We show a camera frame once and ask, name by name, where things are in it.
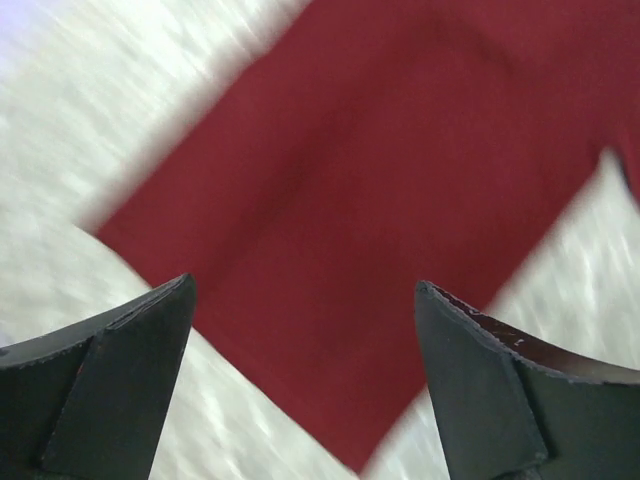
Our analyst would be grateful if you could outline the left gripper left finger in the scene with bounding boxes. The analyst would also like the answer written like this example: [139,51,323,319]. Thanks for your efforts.
[1,275,196,480]

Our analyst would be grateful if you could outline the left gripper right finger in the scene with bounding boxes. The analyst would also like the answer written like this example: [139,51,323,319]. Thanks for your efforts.
[415,282,639,480]

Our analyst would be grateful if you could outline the dark red t shirt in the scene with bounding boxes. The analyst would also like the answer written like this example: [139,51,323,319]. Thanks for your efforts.
[96,1,639,472]

